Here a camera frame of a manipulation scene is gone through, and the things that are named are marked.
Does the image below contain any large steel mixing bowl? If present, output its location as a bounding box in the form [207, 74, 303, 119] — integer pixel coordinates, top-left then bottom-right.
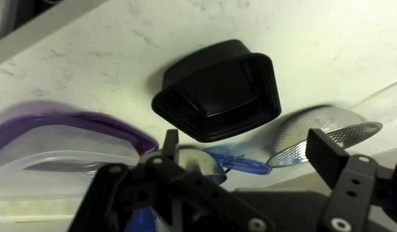
[267, 104, 384, 168]

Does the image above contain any clear glass bowl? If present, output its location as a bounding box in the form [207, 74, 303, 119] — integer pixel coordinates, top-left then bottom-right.
[348, 75, 397, 151]

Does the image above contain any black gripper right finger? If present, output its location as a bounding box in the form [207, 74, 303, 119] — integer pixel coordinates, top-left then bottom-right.
[304, 127, 397, 232]

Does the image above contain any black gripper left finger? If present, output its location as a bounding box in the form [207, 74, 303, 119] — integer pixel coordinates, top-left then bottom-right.
[67, 127, 277, 232]

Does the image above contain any blue plastic utensil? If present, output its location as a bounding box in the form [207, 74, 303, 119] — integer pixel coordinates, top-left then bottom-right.
[203, 145, 273, 176]

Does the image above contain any black plastic lunchbox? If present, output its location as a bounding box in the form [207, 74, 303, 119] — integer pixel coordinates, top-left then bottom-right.
[151, 38, 282, 142]

